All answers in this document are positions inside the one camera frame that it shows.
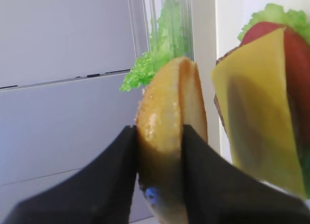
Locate sesame top bun half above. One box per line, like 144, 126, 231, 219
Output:
136, 57, 208, 224

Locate white metal tray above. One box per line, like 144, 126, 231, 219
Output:
191, 0, 232, 163

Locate clear plastic lettuce container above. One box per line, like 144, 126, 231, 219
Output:
128, 0, 194, 59

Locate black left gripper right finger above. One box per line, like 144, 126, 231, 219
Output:
182, 125, 310, 224

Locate green lettuce leaves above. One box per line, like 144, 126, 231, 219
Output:
120, 0, 191, 92

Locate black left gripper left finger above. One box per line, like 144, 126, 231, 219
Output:
4, 126, 137, 224

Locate assembled hamburger stack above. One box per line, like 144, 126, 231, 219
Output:
212, 3, 310, 200

